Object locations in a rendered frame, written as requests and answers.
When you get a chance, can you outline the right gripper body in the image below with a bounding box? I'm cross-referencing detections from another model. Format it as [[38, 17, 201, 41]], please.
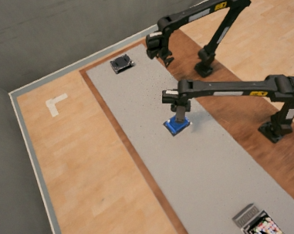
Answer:
[[159, 43, 172, 63]]

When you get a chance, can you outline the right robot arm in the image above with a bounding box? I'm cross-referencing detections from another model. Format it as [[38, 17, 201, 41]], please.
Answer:
[[145, 0, 252, 75]]

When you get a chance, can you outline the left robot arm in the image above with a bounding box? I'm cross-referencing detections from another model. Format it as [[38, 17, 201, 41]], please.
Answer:
[[162, 74, 294, 143]]

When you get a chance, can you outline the blue grid rack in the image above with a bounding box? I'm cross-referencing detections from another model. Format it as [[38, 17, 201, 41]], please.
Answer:
[[166, 115, 189, 133]]

